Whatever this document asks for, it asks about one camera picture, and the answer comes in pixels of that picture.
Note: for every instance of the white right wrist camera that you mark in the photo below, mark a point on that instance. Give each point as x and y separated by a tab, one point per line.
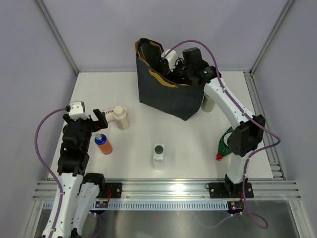
171	56

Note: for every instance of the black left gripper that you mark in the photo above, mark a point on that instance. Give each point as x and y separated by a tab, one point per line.
100	117

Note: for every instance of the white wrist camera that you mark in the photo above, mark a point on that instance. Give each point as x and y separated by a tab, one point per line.
77	111
171	56

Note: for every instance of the white slotted cable duct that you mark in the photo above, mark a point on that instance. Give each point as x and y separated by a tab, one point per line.
116	205

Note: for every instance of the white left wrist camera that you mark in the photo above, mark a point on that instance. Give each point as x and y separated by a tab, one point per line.
77	111

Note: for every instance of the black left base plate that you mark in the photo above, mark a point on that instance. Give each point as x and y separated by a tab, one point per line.
114	189

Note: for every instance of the beige bottle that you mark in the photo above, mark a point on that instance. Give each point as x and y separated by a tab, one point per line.
207	104

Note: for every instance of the aluminium mounting rail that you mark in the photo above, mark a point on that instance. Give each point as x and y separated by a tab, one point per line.
197	189

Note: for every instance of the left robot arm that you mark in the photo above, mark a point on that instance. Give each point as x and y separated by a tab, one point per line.
76	189

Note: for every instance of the orange bottle with blue cap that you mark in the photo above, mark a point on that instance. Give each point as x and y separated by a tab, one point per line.
103	143

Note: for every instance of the cream MURRAYLE bottle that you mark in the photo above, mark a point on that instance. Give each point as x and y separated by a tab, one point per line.
109	114

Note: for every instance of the white bottle with black cap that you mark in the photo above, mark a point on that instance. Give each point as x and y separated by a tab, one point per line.
158	157

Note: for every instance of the dark denim canvas bag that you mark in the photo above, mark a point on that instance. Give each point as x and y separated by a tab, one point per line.
156	91

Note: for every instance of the right aluminium frame post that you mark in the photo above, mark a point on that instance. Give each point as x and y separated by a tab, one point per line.
277	25

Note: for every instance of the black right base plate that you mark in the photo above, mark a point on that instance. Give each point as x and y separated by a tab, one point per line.
222	190

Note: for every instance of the cream bottle with flip cap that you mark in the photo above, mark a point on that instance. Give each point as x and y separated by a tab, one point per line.
121	118

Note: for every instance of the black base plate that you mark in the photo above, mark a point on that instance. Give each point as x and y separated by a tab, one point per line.
114	189
222	190

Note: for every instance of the grey aluminium corner post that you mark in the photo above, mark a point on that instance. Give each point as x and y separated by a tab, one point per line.
57	35

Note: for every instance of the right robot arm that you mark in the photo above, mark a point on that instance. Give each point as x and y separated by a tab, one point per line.
247	131

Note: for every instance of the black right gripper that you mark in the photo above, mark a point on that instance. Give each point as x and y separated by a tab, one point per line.
173	73

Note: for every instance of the green bottle with red cap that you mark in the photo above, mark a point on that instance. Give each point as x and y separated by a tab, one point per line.
223	148

